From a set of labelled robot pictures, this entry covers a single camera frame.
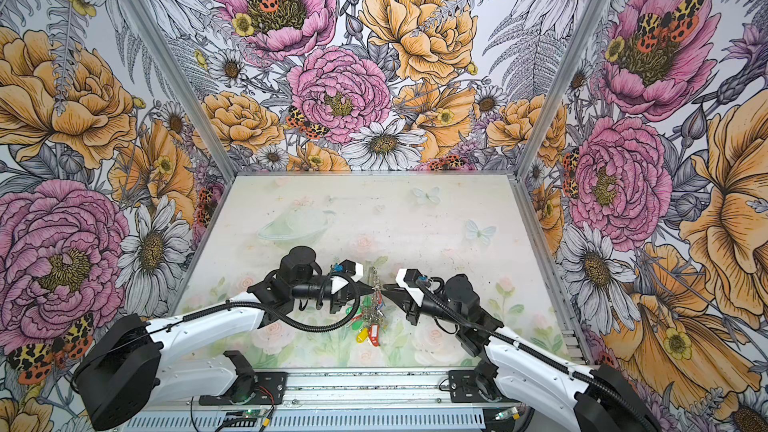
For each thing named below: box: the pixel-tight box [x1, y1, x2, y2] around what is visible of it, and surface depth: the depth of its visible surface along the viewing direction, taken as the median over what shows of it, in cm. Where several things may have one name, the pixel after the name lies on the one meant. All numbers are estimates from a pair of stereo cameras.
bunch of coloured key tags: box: [346, 286, 388, 347], surface depth 83 cm
